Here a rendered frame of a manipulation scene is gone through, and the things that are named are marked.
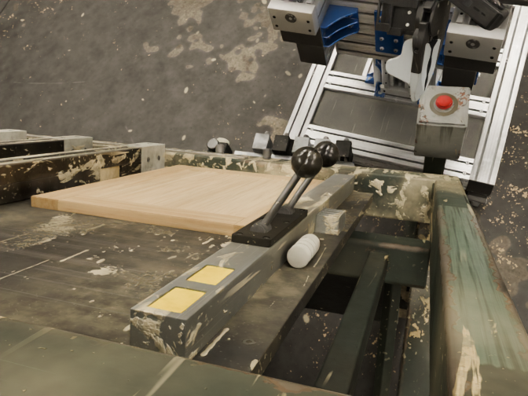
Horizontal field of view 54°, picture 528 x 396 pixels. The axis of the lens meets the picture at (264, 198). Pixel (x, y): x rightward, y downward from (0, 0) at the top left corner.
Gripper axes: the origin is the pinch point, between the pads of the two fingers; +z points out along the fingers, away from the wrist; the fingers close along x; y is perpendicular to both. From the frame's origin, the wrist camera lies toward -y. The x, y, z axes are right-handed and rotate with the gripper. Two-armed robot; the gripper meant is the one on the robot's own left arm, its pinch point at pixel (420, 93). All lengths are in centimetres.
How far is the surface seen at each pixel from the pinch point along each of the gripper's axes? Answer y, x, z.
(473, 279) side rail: -18.2, 29.3, 8.7
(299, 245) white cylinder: 3.1, 26.9, 14.7
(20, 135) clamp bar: 118, 0, 37
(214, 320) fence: -1.6, 48.9, 9.6
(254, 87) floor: 127, -131, 51
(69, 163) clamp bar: 63, 20, 23
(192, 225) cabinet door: 24.1, 24.5, 20.8
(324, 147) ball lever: 6.4, 16.4, 5.3
